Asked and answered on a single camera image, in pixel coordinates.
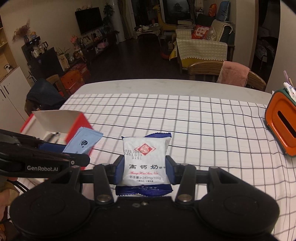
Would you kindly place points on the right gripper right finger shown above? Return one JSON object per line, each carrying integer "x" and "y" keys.
{"x": 185, "y": 177}

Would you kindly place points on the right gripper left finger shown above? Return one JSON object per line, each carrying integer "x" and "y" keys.
{"x": 104, "y": 176}

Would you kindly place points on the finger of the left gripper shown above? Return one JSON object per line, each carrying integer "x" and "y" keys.
{"x": 51, "y": 147}
{"x": 55, "y": 159}

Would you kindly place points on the light blue snack packet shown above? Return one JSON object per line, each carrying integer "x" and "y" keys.
{"x": 83, "y": 141}

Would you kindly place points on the white blue milk snack packet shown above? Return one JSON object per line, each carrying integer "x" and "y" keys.
{"x": 145, "y": 166}

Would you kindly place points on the person's left hand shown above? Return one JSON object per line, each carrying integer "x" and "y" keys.
{"x": 8, "y": 193}

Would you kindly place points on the red white cardboard box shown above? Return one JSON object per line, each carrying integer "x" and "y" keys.
{"x": 55, "y": 126}

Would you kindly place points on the white checked tablecloth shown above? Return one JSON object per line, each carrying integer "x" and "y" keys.
{"x": 204, "y": 132}

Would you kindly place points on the dark blue clothing pile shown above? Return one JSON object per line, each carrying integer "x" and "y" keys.
{"x": 45, "y": 96}

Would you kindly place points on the white cabinet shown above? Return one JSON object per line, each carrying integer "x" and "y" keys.
{"x": 14, "y": 90}

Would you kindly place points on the orange red boxes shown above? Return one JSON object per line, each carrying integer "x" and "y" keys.
{"x": 76, "y": 77}

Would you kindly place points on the wooden chair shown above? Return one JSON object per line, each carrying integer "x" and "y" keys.
{"x": 214, "y": 67}

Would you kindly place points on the orange green tissue box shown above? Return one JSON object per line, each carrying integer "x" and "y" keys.
{"x": 280, "y": 118}

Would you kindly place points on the pink towel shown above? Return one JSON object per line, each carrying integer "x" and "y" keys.
{"x": 233, "y": 73}

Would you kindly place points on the black television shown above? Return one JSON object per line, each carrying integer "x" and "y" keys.
{"x": 88, "y": 20}

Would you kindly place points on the white tube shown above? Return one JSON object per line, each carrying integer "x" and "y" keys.
{"x": 290, "y": 90}

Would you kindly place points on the sofa with cream cover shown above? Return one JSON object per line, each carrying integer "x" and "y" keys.
{"x": 218, "y": 45}

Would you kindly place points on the red cushion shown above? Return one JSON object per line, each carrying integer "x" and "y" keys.
{"x": 200, "y": 32}

